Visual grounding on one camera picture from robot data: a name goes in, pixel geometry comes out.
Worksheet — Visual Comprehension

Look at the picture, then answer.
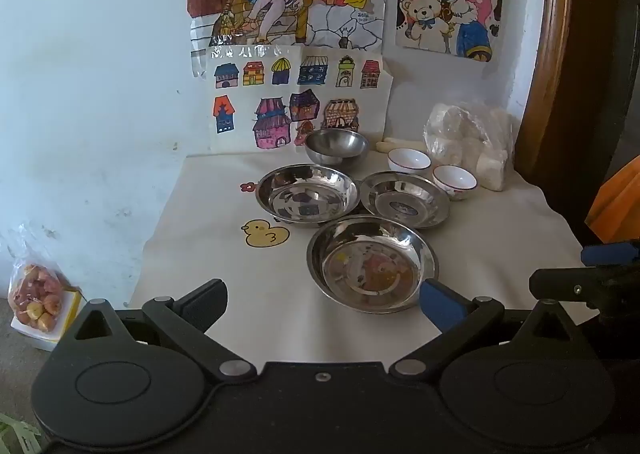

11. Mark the white red-rimmed ceramic bowl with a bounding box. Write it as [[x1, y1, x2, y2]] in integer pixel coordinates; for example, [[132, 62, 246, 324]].
[[387, 148, 432, 175], [432, 165, 478, 201]]

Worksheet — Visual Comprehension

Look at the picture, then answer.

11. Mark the plain steel plate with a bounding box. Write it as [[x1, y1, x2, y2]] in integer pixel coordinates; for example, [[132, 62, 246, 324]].
[[256, 164, 359, 229], [306, 215, 440, 315]]

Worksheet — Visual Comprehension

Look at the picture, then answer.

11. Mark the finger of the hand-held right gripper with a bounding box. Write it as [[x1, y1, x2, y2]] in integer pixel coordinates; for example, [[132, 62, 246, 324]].
[[581, 241, 640, 269], [529, 266, 621, 307]]

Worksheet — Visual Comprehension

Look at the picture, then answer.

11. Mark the orange object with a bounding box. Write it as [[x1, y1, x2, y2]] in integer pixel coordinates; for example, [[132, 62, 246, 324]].
[[585, 154, 640, 245]]

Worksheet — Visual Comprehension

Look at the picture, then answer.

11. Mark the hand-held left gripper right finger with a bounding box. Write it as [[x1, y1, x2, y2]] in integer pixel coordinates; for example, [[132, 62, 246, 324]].
[[389, 279, 587, 382]]

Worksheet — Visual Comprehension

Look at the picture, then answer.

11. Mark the steel plate with round label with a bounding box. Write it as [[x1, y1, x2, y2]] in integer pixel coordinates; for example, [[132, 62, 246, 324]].
[[360, 171, 451, 229]]

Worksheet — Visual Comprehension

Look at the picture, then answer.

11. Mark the brown wooden frame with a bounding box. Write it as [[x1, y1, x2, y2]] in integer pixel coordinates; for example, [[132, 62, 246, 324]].
[[515, 0, 576, 179]]

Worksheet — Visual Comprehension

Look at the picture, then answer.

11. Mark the small deep steel bowl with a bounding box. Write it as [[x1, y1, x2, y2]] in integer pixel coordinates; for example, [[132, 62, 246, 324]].
[[305, 129, 370, 167]]

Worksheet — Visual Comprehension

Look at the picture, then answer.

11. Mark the wall drawing of coloured houses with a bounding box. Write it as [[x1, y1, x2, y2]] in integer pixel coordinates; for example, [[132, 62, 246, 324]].
[[206, 44, 395, 155]]

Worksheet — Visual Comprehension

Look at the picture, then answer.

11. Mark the plastic bag of white buns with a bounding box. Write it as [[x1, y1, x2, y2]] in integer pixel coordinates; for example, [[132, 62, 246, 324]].
[[424, 101, 516, 192]]

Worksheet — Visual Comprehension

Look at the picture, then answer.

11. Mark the white printed tablecloth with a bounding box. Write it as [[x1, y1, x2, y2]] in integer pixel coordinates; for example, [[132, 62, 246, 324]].
[[127, 144, 601, 365]]

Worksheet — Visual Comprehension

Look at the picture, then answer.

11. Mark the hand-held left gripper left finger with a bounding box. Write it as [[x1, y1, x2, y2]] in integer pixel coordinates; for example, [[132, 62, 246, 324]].
[[59, 278, 257, 382]]

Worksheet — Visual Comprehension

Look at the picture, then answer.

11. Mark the plastic bag of fruit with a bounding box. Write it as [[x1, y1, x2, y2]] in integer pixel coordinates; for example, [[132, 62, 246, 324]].
[[7, 224, 68, 335]]

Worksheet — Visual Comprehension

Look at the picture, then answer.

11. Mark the green and white packaging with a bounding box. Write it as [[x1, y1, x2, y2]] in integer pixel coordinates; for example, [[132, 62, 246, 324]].
[[0, 414, 48, 454]]

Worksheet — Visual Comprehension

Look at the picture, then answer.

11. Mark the yellow and white box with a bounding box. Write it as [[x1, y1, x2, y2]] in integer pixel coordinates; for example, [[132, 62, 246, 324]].
[[11, 284, 88, 352]]

